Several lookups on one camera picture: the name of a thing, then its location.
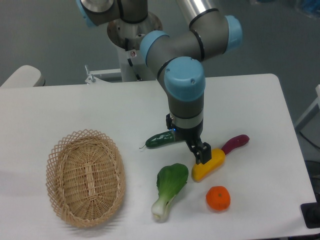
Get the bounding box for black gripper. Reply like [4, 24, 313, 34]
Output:
[165, 113, 212, 165]

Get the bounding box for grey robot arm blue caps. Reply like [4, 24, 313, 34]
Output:
[77, 0, 243, 164]

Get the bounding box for green cucumber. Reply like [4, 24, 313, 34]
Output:
[140, 131, 176, 149]

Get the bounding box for yellow vegetable piece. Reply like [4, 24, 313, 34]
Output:
[191, 148, 226, 182]

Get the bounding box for purple eggplant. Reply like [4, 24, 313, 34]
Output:
[221, 134, 250, 155]

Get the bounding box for green bok choy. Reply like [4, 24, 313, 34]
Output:
[151, 163, 189, 223]

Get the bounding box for orange tangerine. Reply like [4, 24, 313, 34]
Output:
[205, 186, 231, 211]

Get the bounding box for woven wicker basket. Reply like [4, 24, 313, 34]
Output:
[45, 129, 126, 228]

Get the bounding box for black device at table edge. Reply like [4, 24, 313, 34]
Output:
[300, 202, 320, 229]

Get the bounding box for white chair armrest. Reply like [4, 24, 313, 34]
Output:
[0, 65, 46, 89]

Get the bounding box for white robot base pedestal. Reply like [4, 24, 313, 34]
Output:
[84, 12, 163, 85]

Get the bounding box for white furniture frame right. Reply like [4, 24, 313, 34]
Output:
[294, 85, 320, 132]

